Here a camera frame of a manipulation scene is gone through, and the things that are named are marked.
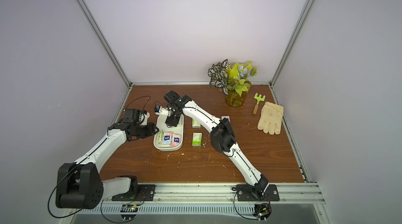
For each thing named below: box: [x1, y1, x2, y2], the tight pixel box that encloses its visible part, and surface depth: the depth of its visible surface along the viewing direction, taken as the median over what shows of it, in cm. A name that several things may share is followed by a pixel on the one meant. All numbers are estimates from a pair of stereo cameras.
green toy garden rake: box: [252, 92, 266, 116], surface depth 112 cm
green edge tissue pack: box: [155, 129, 165, 146], surface depth 89 cm
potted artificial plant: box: [207, 58, 258, 108], surface depth 96 cm
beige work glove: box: [257, 101, 284, 136], surface depth 102 cm
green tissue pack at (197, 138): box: [192, 132, 203, 147], surface depth 91 cm
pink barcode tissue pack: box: [171, 133, 182, 148], surface depth 89 cm
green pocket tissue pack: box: [192, 118, 201, 129], surface depth 97 cm
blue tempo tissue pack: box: [162, 131, 174, 145], surface depth 91 cm
